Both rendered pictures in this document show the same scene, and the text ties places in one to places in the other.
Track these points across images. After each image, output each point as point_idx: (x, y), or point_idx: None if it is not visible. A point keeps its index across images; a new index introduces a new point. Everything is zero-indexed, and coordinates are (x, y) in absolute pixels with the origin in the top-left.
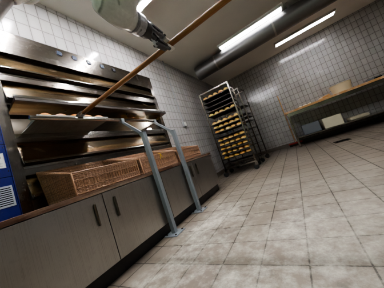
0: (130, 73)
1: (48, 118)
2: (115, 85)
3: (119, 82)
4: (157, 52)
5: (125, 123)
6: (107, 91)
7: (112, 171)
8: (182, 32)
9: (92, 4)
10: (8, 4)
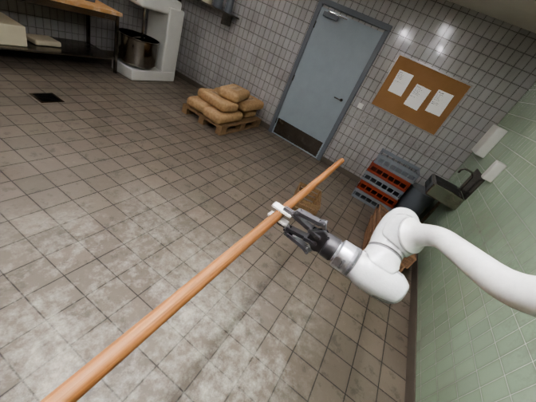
0: (222, 270)
1: None
2: (165, 321)
3: (184, 303)
4: (271, 226)
5: None
6: (117, 364)
7: None
8: (295, 205)
9: (400, 301)
10: None
